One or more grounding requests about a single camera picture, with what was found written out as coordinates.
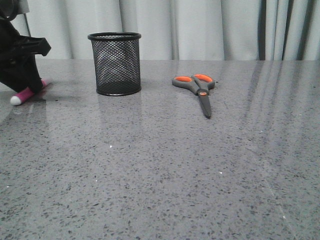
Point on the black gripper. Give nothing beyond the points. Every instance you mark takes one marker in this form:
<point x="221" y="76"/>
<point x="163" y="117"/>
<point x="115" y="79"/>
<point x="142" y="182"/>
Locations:
<point x="20" y="73"/>

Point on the magenta marker pen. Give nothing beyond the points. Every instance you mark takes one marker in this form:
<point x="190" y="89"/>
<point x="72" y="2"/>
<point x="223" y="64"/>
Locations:
<point x="24" y="95"/>

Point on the grey orange scissors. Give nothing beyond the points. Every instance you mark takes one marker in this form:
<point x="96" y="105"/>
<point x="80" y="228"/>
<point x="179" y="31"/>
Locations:
<point x="200" y="85"/>

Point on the black mesh pen holder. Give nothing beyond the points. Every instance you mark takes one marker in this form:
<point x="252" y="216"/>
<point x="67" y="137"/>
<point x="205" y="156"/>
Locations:
<point x="116" y="58"/>

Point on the grey curtain backdrop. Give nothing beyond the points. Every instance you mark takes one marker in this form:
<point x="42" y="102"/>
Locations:
<point x="242" y="30"/>

